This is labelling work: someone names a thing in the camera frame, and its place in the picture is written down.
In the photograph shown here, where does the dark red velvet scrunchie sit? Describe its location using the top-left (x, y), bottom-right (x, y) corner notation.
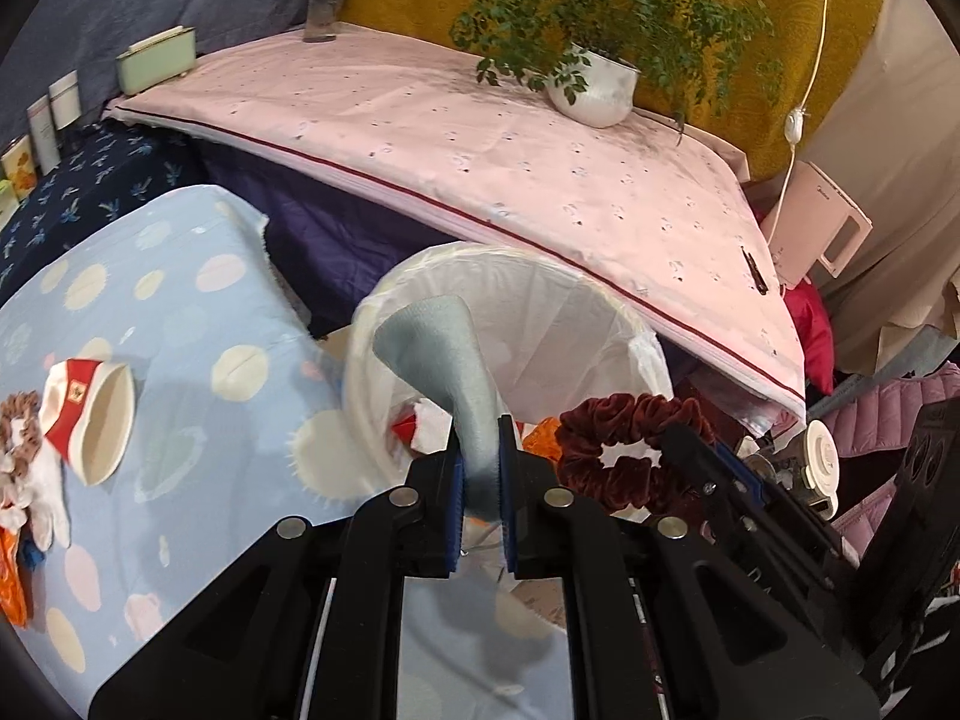
top-left (555, 394), bottom-right (716, 515)

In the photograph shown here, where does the red white paper cup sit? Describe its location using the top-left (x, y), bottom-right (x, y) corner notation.
top-left (39, 358), bottom-right (135, 486)
top-left (391, 398), bottom-right (452, 457)

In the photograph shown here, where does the grey cloth pouch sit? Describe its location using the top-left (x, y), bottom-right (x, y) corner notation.
top-left (373, 296), bottom-right (503, 522)

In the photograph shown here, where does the white glove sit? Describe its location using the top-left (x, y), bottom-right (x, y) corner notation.
top-left (2, 437), bottom-right (71, 553)

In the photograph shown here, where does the orange plastic bag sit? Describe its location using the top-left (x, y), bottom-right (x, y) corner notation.
top-left (0, 528), bottom-right (31, 628)

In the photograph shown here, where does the brown scrunchie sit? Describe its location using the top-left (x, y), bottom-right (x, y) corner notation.
top-left (0, 390), bottom-right (43, 475)

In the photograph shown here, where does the white lined trash bin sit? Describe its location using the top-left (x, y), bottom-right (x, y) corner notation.
top-left (343, 242), bottom-right (672, 484)

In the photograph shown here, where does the pink quilted jacket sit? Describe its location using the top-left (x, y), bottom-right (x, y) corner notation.
top-left (822, 361), bottom-right (958, 554)

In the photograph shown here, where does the black hair clip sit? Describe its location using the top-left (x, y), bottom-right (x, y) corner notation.
top-left (740, 247), bottom-right (770, 296)

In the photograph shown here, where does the light blue patterned tablecloth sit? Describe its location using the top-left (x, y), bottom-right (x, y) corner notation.
top-left (0, 184), bottom-right (587, 720)

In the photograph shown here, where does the pink bed sheet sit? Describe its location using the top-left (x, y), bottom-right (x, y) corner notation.
top-left (106, 26), bottom-right (805, 416)

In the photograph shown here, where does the white potted green plant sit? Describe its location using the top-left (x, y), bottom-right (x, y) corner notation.
top-left (449, 0), bottom-right (782, 124)

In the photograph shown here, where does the yellow backdrop cloth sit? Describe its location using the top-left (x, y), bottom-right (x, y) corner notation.
top-left (343, 0), bottom-right (884, 179)

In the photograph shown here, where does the navy floral cloth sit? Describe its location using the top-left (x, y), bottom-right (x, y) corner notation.
top-left (2, 121), bottom-right (208, 299)

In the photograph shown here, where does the white green small box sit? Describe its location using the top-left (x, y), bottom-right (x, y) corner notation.
top-left (0, 179), bottom-right (20, 229)

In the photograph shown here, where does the orange printed small box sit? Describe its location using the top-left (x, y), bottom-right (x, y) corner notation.
top-left (2, 135), bottom-right (37, 200)

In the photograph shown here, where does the white tall bottle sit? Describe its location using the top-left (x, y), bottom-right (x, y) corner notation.
top-left (26, 96), bottom-right (60, 176)

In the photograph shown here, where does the white jar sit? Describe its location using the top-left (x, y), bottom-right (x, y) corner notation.
top-left (49, 70), bottom-right (83, 132)

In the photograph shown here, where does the mint green tissue box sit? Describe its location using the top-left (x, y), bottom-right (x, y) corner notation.
top-left (117, 26), bottom-right (197, 96)

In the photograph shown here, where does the blue velvet backdrop cloth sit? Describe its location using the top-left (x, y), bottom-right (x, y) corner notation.
top-left (2, 0), bottom-right (308, 142)

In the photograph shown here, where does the white lamp cable with switch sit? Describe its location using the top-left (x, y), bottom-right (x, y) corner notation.
top-left (763, 0), bottom-right (838, 242)

